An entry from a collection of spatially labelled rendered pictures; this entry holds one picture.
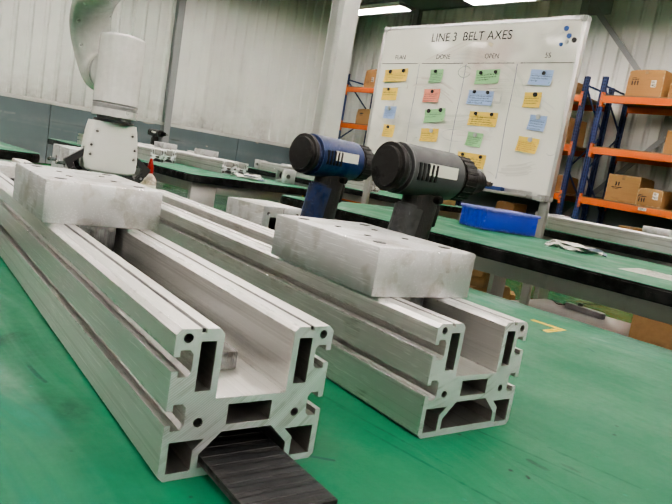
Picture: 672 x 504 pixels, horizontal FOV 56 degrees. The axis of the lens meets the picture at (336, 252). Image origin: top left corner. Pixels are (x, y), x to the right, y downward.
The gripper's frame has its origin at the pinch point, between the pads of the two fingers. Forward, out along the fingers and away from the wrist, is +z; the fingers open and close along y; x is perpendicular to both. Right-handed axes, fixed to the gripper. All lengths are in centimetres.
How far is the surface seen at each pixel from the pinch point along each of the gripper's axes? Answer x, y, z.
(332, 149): 53, -16, -16
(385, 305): 93, 5, -4
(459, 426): 98, 0, 3
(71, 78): -1121, -238, -88
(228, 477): 101, 21, 3
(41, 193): 65, 24, -7
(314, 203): 51, -15, -8
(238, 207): 31.1, -13.5, -4.3
